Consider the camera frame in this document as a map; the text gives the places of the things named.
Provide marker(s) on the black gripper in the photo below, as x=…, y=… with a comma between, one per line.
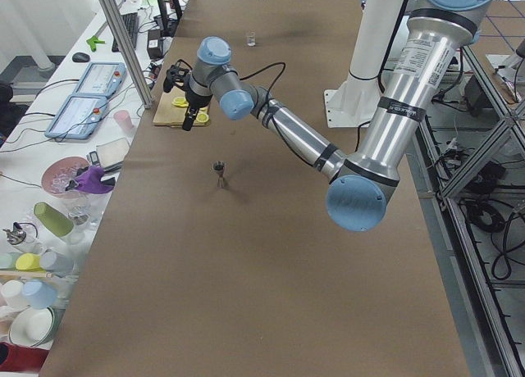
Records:
x=197, y=100

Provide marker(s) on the clear glass measuring cup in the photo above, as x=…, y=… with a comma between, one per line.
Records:
x=251, y=39

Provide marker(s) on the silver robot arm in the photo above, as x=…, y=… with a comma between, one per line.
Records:
x=362, y=183

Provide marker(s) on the pink plastic cup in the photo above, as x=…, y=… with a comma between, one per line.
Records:
x=124, y=121

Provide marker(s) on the grey blue cup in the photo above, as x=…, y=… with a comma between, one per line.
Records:
x=56, y=263

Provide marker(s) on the yellow cup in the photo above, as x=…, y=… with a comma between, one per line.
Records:
x=28, y=262

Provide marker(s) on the mint green cup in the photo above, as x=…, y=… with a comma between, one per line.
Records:
x=8, y=260

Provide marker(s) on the light blue cup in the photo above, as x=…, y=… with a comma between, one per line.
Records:
x=39, y=294

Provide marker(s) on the white cup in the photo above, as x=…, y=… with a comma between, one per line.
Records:
x=11, y=292

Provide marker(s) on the lemon slice outer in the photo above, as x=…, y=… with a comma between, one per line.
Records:
x=202, y=117

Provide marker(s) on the wooden cutting board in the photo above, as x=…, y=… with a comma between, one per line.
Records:
x=170, y=116

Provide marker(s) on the black power adapter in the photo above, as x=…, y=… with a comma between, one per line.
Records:
x=155, y=44

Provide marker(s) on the black keyboard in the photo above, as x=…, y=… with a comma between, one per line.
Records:
x=131, y=24

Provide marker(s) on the upper teach pendant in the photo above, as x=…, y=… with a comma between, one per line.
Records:
x=101, y=79

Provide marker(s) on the teach pendant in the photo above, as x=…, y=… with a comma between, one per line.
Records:
x=78, y=117
x=101, y=79

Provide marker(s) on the white kitchen scale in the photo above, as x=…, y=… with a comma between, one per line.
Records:
x=112, y=153

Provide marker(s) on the black computer mouse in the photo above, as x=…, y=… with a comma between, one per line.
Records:
x=80, y=57

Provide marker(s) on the lower teach pendant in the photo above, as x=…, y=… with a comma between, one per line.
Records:
x=78, y=117

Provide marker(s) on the purple cloth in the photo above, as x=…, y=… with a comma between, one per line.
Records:
x=89, y=180

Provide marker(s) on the pink bowl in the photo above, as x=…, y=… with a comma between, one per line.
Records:
x=57, y=177

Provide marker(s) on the metal pourer bottle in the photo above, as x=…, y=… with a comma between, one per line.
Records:
x=24, y=237

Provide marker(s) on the white bowl green rim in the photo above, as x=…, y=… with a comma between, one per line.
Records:
x=32, y=327

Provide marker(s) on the red container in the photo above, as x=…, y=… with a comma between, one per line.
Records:
x=15, y=358

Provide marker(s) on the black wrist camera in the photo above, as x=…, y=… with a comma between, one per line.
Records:
x=177, y=76

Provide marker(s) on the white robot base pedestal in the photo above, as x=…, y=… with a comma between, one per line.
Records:
x=355, y=101

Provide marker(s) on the aluminium frame post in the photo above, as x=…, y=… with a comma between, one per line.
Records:
x=113, y=17

